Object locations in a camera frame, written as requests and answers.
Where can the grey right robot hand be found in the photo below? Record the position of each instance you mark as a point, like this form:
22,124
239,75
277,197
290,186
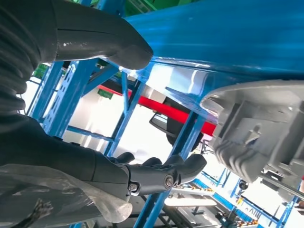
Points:
59,151

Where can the blue metal shelf rack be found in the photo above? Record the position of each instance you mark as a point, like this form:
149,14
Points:
213,31

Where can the clear plastic wrap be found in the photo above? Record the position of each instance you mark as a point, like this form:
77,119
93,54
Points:
59,201

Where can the red barrier belt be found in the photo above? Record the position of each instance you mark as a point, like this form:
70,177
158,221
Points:
166,110

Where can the green plastic crate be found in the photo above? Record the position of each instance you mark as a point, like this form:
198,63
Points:
142,6

